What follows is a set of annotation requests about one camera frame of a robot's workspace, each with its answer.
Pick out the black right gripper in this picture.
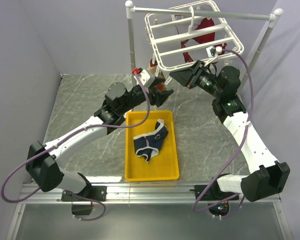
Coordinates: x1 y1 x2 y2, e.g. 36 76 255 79
169 60 223 99

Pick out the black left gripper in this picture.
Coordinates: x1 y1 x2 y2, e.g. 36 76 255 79
119 77 174 115

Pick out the white clip drying hanger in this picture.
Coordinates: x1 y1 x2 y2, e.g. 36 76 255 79
144 13 245 77

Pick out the navy blue underwear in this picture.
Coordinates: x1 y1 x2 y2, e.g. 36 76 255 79
133 118 169 163

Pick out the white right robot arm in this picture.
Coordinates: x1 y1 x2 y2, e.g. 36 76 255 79
169 60 290 202

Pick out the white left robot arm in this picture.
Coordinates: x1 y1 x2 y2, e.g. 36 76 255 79
25 77 174 201

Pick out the argyle patterned sock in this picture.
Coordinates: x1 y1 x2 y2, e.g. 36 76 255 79
147 58 167 92

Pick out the red bra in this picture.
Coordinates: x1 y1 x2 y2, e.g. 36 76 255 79
170 17 228 63

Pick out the yellow plastic tray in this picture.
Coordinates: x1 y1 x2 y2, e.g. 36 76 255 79
124 110 180 182

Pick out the white clothes rack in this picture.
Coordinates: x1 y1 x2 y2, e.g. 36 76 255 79
125 0 283 81

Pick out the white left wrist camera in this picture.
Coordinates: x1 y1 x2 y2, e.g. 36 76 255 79
131 68 155 88

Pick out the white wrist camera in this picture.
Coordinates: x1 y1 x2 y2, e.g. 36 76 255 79
131 68 155 88
205 46 223 65

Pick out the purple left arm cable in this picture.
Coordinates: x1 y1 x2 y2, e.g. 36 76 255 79
0 74 151 221

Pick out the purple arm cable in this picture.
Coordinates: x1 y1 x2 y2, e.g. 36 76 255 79
0 74 151 221
191 48 253 219

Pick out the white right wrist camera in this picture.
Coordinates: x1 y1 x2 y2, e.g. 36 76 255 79
205 46 223 65

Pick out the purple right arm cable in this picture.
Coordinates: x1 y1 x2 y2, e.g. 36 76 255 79
191 48 253 219

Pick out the aluminium mounting rail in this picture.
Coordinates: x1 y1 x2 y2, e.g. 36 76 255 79
19 181 281 205

